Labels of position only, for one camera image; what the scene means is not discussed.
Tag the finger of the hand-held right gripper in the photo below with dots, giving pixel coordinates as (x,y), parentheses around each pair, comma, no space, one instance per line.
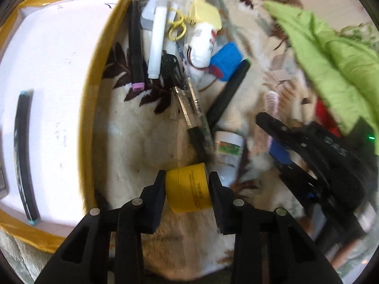
(281,128)
(279,152)

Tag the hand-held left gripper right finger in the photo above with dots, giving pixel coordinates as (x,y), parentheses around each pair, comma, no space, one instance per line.
(217,195)

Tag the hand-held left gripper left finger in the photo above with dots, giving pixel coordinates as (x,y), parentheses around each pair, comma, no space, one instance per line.
(158,195)

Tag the yellow tape roll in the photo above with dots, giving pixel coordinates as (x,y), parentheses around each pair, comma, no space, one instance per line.
(188,188)

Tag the white bottle green label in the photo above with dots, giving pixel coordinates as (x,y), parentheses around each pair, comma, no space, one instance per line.
(228,151)

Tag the black marker green cap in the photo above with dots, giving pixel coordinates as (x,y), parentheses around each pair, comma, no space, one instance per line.
(229,90)

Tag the blue battery pack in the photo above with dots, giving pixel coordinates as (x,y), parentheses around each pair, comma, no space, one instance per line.
(226,59)

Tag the yellow sponge block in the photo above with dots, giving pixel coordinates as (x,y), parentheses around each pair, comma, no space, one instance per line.
(205,13)

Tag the black marker teal caps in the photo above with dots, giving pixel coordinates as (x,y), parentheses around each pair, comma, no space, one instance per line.
(23,153)

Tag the yellow rubber bands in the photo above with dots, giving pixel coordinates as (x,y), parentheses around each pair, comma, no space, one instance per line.
(177,22)

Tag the white tube pen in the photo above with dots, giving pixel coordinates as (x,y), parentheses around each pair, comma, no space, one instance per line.
(157,41)

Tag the white box yellow taped edges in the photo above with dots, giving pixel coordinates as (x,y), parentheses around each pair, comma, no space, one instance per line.
(59,65)

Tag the red cloth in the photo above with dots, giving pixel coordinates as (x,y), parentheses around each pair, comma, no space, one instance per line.
(324,115)

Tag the leaf printed blanket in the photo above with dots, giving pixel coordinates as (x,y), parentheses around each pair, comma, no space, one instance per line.
(142,142)

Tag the green cloth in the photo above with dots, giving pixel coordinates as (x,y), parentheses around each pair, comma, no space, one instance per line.
(325,50)

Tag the key bunch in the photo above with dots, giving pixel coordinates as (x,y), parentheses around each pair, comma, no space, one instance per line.
(182,103)

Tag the white cylinder red print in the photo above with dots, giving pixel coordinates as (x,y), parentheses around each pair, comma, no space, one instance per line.
(201,44)

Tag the black marker pink cap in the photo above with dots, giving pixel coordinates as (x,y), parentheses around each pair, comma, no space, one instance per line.
(135,50)

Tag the small grey white box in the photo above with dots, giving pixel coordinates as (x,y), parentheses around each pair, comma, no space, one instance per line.
(147,13)

